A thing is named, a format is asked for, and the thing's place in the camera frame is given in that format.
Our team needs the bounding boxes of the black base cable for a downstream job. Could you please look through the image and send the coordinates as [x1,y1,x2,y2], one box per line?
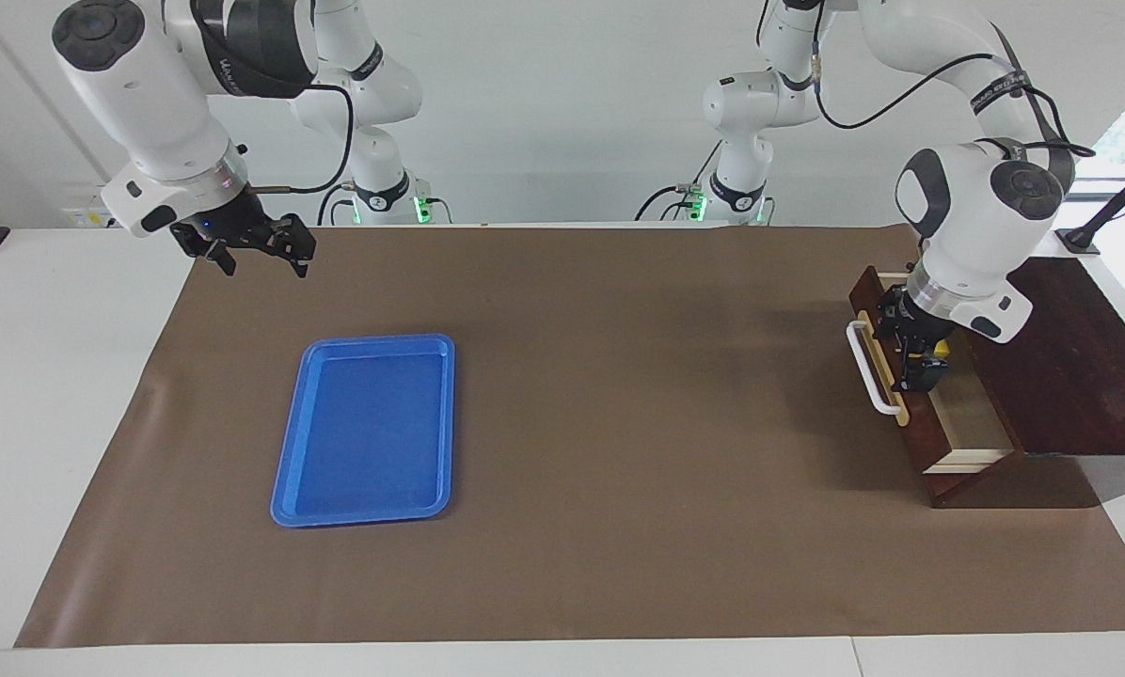
[322,181,357,226]
[633,141,725,223]

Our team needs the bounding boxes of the blue plastic tray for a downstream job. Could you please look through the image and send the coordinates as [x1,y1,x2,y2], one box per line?
[270,333,457,528]

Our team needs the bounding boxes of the white drawer handle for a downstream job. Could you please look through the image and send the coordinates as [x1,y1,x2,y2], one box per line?
[846,310,911,427]

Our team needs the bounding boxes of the dark wooden drawer cabinet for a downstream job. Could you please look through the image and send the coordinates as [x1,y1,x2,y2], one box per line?
[918,256,1125,510]

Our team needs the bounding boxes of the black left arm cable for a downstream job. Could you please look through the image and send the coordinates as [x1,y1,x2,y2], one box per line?
[755,0,1097,161]

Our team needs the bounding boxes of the black angled pole stand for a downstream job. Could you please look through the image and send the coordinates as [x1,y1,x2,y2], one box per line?
[1054,150,1125,257]

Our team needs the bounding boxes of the brown table mat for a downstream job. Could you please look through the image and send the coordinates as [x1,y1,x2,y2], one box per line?
[14,224,1125,650]

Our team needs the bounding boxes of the black right base cable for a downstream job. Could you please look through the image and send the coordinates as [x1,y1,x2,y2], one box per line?
[322,181,357,226]

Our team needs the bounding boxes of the wooden drawer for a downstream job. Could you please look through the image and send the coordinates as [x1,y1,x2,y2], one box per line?
[849,266,1016,477]

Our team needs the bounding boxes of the white wall socket box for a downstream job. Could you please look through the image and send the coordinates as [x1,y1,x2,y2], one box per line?
[59,181,131,229]

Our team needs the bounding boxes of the black left base cable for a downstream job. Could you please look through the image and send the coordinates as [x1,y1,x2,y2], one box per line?
[633,141,725,223]

